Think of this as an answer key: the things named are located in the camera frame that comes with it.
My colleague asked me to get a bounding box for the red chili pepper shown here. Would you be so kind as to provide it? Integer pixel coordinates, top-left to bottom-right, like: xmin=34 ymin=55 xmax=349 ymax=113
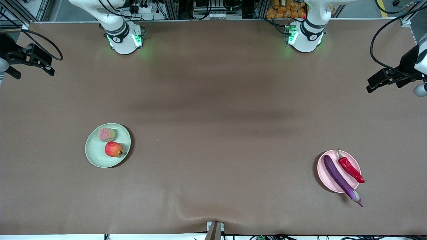
xmin=337 ymin=148 xmax=365 ymax=184

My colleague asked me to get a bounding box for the pink beige peach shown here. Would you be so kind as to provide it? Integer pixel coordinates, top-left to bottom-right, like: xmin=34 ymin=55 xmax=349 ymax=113
xmin=97 ymin=127 xmax=116 ymax=143

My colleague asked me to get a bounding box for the long purple eggplant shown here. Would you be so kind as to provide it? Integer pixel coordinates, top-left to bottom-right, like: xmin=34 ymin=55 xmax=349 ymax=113
xmin=323 ymin=154 xmax=364 ymax=208

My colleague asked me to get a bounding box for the red pomegranate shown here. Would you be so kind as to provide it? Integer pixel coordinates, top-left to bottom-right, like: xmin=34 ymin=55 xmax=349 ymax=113
xmin=104 ymin=141 xmax=124 ymax=158

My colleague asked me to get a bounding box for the light green round plate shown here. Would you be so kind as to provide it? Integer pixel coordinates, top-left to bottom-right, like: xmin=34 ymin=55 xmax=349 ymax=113
xmin=85 ymin=123 xmax=131 ymax=168

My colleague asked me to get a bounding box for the pink round plate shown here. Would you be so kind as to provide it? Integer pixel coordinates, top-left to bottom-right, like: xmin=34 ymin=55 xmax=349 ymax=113
xmin=317 ymin=150 xmax=362 ymax=194

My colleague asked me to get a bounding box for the white power strip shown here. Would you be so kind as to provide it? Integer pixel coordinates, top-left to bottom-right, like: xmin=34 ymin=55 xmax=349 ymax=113
xmin=132 ymin=0 xmax=157 ymax=14

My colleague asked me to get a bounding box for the bag of orange items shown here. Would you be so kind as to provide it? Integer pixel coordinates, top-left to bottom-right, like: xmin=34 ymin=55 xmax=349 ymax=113
xmin=266 ymin=0 xmax=307 ymax=19

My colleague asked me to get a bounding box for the white connector strip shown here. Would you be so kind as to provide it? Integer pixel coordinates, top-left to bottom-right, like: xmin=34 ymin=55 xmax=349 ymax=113
xmin=208 ymin=12 xmax=236 ymax=20

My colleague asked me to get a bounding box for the brown table cover cloth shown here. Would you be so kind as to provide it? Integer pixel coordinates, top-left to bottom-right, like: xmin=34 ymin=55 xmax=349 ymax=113
xmin=0 ymin=18 xmax=427 ymax=235

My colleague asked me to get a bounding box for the grey aluminium frame post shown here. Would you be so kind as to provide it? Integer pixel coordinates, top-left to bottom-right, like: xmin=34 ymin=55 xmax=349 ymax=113
xmin=0 ymin=0 xmax=32 ymax=32
xmin=399 ymin=0 xmax=427 ymax=27

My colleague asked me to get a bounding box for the metal bracket at table edge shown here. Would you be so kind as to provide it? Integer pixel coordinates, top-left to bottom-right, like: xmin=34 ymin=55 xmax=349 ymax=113
xmin=206 ymin=221 xmax=225 ymax=240

